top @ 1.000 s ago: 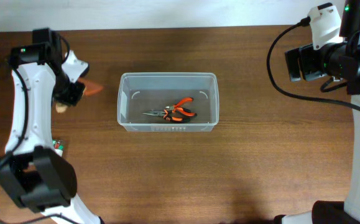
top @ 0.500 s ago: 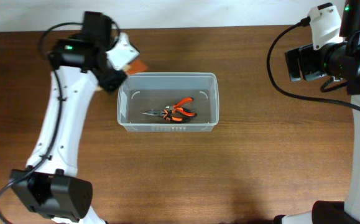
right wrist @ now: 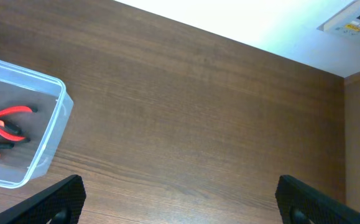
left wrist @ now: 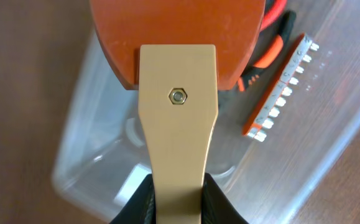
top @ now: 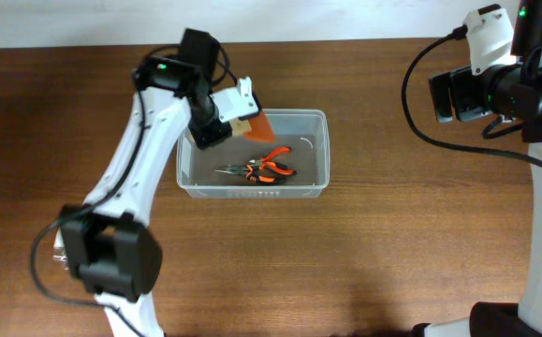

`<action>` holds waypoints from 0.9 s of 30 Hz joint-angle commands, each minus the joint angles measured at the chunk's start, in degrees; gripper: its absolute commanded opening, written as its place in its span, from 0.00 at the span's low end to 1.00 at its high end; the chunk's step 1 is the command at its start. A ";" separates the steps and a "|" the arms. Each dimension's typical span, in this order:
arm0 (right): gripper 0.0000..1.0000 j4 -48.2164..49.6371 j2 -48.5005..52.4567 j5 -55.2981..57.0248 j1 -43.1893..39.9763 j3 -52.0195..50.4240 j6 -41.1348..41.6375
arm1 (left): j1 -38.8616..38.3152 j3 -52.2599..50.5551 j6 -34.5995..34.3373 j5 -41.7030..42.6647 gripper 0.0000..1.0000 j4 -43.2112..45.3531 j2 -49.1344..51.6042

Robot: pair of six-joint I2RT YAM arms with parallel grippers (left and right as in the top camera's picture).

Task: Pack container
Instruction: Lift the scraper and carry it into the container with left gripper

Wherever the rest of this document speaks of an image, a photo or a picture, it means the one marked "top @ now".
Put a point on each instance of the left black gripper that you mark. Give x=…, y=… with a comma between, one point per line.
x=207, y=138

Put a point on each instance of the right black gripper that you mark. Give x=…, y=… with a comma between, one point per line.
x=458, y=81

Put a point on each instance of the orange scraper wooden handle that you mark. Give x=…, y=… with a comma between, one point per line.
x=257, y=129

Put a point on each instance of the orange black long-nose pliers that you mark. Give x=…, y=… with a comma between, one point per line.
x=268, y=173

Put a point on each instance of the red black cutting pliers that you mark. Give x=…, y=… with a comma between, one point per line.
x=268, y=162

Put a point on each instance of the orange socket bit rail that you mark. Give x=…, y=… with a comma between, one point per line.
x=255, y=193

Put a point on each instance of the clear plastic container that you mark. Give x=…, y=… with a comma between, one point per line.
x=304, y=132

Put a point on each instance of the colourful bit set pack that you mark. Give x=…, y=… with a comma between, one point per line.
x=59, y=251

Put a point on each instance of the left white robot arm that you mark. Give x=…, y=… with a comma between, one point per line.
x=107, y=241

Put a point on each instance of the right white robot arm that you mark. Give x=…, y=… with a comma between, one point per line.
x=503, y=81

